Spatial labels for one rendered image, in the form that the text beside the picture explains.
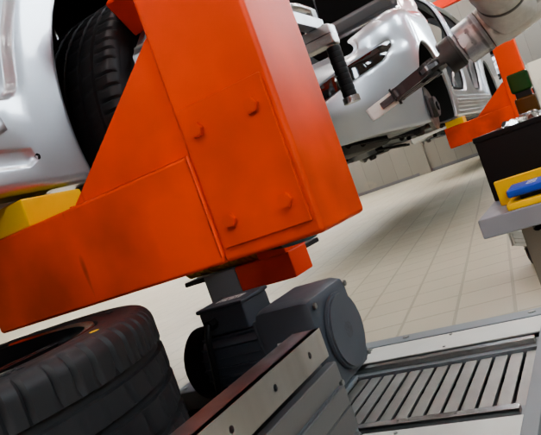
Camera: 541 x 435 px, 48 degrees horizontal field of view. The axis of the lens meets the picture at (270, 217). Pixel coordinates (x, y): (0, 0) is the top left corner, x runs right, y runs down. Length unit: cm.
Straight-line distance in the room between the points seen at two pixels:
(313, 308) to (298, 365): 25
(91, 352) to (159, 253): 27
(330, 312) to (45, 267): 49
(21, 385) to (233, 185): 36
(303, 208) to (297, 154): 7
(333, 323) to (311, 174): 36
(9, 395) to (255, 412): 26
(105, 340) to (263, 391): 19
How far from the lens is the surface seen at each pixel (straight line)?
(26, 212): 111
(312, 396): 81
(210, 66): 83
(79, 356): 68
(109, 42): 134
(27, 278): 112
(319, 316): 105
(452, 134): 499
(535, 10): 135
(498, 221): 94
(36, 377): 65
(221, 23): 82
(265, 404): 72
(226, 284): 152
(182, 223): 88
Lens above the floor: 57
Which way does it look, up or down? 1 degrees down
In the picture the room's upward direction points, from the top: 20 degrees counter-clockwise
